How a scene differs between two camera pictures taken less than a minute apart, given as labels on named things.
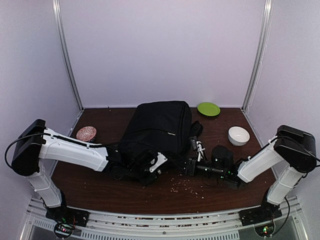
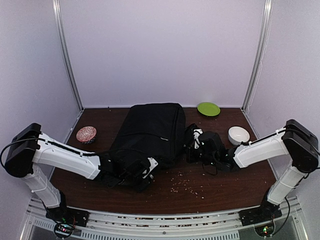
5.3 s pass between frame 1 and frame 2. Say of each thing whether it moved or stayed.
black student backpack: stayed
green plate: stayed
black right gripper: moved
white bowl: stayed
